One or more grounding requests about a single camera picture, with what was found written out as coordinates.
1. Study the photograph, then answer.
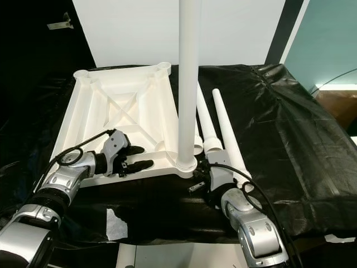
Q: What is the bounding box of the white tapered table leg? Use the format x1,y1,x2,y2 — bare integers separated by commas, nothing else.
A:
192,134,204,156
212,88,254,190
195,83,224,156
175,0,203,171

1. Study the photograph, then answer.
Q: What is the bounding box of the white plastic table top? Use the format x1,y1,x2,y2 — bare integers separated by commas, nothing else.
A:
46,61,199,188

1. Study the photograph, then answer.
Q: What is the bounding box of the black plastic table cover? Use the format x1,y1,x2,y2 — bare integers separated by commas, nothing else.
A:
0,64,357,243

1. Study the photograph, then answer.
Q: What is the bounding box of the black door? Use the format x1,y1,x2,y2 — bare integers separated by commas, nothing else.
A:
0,0,97,140

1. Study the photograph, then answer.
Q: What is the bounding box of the teal glass panel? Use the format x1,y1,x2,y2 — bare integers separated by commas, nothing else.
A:
284,0,357,87

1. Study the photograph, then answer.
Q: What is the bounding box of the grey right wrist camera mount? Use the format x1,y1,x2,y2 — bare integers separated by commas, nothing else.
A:
208,159,235,193

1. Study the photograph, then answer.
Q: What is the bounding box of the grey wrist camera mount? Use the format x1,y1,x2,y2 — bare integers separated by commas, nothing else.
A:
208,159,235,193
102,129,130,171

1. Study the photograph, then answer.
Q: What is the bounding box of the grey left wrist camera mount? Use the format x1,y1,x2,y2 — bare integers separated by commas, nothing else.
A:
102,129,130,171

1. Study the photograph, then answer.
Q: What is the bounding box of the silver door handle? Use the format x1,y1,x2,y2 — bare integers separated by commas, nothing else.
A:
47,12,73,30

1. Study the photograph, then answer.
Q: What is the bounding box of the black wall pillar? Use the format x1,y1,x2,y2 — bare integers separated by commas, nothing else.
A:
265,0,307,65

